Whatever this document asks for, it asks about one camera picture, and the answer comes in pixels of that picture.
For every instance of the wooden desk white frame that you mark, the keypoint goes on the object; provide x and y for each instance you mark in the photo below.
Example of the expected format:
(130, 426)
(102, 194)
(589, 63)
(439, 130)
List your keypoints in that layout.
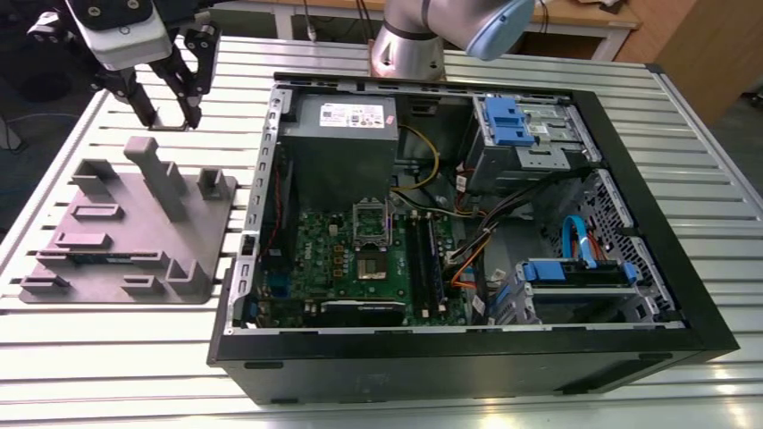
(596, 18)

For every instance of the grey parts rack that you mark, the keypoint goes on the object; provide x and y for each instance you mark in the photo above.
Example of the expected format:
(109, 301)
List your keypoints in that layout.
(137, 214)

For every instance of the large blue drive clip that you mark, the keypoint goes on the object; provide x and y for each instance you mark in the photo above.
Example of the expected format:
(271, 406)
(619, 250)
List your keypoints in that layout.
(505, 109)

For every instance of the black RAM slot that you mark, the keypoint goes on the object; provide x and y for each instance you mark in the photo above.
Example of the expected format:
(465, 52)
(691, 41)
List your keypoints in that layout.
(429, 268)
(415, 268)
(421, 268)

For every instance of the wooden cabinet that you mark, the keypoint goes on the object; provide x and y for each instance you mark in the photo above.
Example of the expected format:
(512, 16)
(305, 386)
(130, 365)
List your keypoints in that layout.
(703, 53)

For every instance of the silver optical drive cage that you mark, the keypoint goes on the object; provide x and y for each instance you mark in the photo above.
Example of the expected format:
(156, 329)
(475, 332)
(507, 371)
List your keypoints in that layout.
(536, 161)

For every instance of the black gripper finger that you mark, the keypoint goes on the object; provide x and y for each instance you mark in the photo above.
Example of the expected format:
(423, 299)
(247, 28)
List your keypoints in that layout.
(199, 58)
(53, 29)

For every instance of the silver disk bay cage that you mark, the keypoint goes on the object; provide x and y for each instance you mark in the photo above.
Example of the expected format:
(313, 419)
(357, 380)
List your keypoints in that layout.
(584, 292)

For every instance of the blue board connector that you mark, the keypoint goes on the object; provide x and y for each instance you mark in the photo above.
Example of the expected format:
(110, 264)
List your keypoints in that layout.
(280, 286)

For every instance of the CPU socket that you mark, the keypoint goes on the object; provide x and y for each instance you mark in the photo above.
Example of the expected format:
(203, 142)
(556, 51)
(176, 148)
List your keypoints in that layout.
(373, 267)

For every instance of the grey power supply unit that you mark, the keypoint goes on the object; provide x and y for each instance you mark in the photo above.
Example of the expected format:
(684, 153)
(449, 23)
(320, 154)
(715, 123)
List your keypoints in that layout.
(339, 161)

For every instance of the hard disk in blue carrier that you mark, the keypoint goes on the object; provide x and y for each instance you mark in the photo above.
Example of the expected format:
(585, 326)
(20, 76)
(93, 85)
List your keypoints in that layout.
(545, 271)

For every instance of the black office chair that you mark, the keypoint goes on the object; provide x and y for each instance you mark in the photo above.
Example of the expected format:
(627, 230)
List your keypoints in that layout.
(36, 85)

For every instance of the black PC case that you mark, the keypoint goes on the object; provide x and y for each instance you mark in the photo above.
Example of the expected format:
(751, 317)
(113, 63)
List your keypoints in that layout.
(452, 357)

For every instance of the green motherboard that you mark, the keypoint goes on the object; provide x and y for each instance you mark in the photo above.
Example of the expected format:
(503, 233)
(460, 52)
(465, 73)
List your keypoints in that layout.
(321, 277)

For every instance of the black graphics card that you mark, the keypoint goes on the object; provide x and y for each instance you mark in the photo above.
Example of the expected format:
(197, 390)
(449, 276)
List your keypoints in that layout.
(357, 313)

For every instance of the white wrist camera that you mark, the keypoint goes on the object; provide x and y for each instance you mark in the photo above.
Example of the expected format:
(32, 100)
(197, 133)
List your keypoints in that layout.
(128, 44)

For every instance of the small blue drive clip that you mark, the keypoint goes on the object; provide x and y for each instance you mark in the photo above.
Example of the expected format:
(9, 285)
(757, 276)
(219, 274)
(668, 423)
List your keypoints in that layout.
(513, 136)

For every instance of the white four-pin board connector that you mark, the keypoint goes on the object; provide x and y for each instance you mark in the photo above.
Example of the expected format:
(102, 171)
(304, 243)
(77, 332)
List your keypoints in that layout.
(332, 230)

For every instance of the blue RAM stick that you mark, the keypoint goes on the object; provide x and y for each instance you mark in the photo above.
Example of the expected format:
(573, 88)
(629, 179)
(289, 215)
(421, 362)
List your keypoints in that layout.
(101, 258)

